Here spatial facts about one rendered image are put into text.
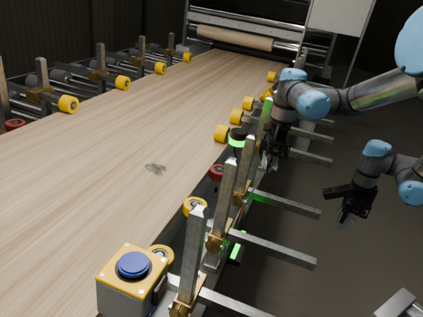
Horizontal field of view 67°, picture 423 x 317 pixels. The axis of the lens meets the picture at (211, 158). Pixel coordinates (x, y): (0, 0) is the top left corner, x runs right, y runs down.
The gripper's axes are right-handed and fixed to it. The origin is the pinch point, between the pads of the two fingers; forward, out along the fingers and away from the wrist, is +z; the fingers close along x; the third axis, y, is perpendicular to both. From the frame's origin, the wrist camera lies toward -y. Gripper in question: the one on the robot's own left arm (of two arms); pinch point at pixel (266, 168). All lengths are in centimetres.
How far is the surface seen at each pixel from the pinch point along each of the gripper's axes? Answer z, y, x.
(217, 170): 10.1, -11.7, -15.8
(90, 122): 11, -40, -74
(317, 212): 14.6, 2.1, 22.3
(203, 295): 17.0, 40.4, -19.3
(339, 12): -43, -212, 87
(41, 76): -2, -57, -103
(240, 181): 8.7, -3.5, -7.4
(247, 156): -2.0, -3.4, -7.1
